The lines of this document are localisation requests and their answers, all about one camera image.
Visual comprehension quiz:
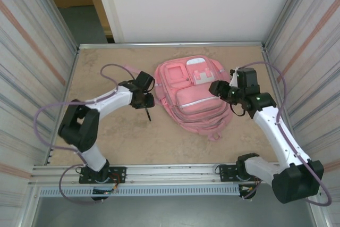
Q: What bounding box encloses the pink backpack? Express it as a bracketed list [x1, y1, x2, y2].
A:
[124, 56, 234, 141]

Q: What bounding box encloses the small circuit board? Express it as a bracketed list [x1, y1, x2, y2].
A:
[92, 188, 120, 195]

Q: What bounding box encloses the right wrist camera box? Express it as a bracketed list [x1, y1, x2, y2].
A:
[228, 68, 240, 89]

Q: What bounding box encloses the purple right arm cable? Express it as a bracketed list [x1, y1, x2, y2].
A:
[237, 61, 333, 207]

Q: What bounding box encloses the aluminium table edge rail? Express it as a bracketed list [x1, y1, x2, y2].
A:
[78, 41, 266, 49]

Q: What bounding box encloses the long aluminium mounting rail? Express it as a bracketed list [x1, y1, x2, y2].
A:
[30, 162, 318, 187]

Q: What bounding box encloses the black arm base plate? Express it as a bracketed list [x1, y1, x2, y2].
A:
[218, 163, 267, 182]
[79, 166, 127, 184]

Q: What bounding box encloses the grey slotted cable duct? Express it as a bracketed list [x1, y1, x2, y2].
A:
[38, 186, 241, 198]

